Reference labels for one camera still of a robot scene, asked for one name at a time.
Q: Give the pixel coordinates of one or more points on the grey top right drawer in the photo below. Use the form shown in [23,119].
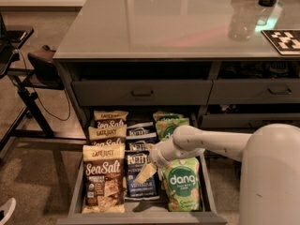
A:
[255,91]

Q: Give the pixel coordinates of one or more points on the front brown Sea Salt bag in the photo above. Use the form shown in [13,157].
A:
[104,173]

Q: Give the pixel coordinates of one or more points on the front green Dang bag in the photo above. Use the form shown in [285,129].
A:
[180,180]

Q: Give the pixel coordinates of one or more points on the grey top left drawer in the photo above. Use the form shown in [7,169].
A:
[141,92]

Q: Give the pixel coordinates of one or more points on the green dang bag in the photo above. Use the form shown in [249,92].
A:
[161,115]
[180,180]
[165,128]

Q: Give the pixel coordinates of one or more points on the brown sea salt bag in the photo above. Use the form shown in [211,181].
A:
[112,119]
[104,173]
[107,136]

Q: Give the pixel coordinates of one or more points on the grey counter cabinet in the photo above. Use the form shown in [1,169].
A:
[177,40]

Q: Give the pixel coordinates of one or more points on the open grey middle drawer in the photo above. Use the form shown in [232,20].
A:
[146,212]

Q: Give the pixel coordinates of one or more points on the white object bottom left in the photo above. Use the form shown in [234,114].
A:
[6,210]

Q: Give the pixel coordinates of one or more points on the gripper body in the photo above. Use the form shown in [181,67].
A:
[157,157]

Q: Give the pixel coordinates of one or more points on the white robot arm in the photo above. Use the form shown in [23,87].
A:
[270,172]

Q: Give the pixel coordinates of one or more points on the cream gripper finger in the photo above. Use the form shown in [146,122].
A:
[148,170]

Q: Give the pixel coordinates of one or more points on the black side stand table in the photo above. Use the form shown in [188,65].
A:
[26,81]

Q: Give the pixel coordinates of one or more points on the black white marker tag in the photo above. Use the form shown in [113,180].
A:
[285,41]

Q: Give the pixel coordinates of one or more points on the rear green Dang bag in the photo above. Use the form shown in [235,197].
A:
[161,115]

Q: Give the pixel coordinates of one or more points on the grey middle right drawer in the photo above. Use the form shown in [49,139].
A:
[248,120]

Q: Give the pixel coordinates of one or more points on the middle brown Sea Salt bag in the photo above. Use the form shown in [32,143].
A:
[107,136]

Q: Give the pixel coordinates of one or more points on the blue kettle chip bag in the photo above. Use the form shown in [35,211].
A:
[134,164]
[138,143]
[140,129]

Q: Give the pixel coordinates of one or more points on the rear brown Sea Salt bag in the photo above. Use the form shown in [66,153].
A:
[112,119]

